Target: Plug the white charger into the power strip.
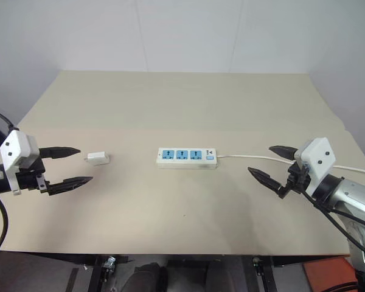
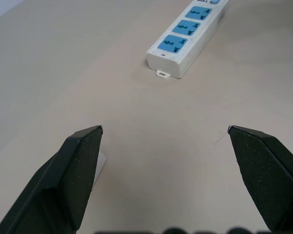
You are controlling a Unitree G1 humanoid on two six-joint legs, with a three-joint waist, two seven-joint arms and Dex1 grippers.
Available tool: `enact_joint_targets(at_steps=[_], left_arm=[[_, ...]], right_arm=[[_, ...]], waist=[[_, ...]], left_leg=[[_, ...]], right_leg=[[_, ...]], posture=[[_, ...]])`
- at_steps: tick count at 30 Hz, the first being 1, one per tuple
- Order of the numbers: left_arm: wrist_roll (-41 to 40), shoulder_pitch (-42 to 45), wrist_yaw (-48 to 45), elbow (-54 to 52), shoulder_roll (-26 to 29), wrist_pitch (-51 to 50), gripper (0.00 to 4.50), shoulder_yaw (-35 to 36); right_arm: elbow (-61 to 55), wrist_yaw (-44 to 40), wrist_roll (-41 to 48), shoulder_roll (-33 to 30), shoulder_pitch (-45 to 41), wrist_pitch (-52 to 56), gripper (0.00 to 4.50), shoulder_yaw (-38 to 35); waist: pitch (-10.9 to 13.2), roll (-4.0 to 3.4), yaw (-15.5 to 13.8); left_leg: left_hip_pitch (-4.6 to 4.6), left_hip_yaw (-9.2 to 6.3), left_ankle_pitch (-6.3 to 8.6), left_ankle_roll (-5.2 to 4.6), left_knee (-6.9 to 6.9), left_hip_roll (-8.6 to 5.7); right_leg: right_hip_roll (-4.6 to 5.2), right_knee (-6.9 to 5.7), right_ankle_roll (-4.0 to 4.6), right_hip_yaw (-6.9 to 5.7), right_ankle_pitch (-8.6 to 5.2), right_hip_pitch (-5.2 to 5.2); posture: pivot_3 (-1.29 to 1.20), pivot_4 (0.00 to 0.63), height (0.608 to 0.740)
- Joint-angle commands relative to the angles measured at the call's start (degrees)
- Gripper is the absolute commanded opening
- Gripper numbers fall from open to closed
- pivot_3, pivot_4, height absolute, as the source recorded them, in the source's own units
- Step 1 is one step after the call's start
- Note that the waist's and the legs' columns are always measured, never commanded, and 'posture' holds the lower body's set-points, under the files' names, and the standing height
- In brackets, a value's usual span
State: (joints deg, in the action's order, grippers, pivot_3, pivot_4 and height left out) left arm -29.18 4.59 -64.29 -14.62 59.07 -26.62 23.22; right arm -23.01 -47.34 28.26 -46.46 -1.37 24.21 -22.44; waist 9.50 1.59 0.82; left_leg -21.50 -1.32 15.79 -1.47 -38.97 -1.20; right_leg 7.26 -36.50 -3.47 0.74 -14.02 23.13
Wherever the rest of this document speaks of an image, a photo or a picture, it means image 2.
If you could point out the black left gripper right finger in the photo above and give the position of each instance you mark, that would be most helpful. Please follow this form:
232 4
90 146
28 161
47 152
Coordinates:
266 175

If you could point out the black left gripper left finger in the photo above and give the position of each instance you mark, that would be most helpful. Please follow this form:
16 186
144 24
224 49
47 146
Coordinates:
63 180

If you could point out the white blue power strip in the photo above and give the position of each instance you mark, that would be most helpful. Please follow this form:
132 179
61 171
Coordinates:
186 41

